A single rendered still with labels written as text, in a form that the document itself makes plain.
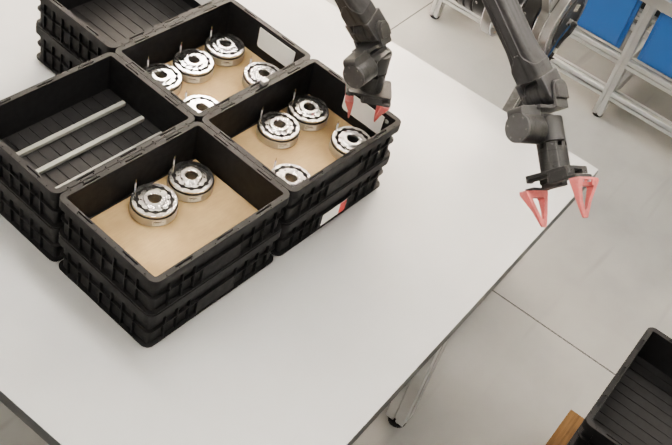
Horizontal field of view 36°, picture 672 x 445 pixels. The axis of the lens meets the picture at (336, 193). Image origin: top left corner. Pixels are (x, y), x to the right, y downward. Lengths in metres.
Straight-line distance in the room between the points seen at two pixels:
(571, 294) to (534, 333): 0.25
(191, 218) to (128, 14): 0.74
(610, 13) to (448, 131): 1.44
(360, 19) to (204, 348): 0.79
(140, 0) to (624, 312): 1.91
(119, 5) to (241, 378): 1.13
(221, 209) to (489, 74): 2.25
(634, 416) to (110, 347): 1.31
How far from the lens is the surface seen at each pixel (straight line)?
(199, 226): 2.26
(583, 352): 3.45
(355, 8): 2.26
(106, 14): 2.80
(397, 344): 2.31
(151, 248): 2.20
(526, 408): 3.23
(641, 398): 2.76
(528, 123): 1.92
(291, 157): 2.45
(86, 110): 2.50
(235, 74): 2.65
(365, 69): 2.27
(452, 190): 2.70
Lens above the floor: 2.49
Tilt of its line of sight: 44 degrees down
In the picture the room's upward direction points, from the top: 16 degrees clockwise
